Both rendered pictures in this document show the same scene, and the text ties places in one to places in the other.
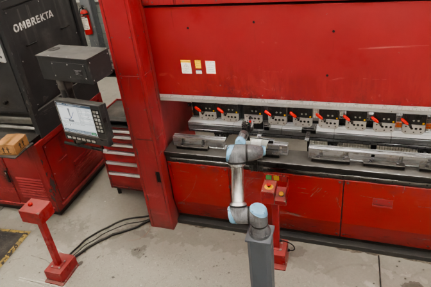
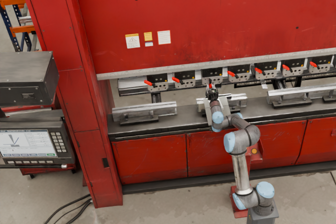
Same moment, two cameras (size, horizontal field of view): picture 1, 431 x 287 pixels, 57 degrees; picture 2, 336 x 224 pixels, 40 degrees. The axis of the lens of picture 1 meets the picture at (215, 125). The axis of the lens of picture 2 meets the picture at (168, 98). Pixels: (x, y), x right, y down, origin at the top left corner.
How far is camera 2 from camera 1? 1.44 m
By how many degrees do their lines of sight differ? 24
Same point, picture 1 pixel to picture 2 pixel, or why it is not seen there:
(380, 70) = not seen: outside the picture
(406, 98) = not seen: outside the picture
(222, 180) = (178, 146)
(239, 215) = (250, 201)
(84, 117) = (36, 140)
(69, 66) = (13, 90)
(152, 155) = (98, 143)
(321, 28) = not seen: outside the picture
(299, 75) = (268, 32)
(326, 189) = (288, 131)
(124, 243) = not seen: outside the picture
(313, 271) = (282, 207)
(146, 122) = (91, 112)
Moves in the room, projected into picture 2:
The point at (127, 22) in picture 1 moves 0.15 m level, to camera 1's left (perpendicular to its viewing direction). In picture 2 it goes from (67, 11) to (42, 19)
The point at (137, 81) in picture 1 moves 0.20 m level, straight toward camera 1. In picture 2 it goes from (80, 73) to (96, 90)
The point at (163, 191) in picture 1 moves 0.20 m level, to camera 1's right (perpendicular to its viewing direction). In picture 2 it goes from (112, 174) to (134, 164)
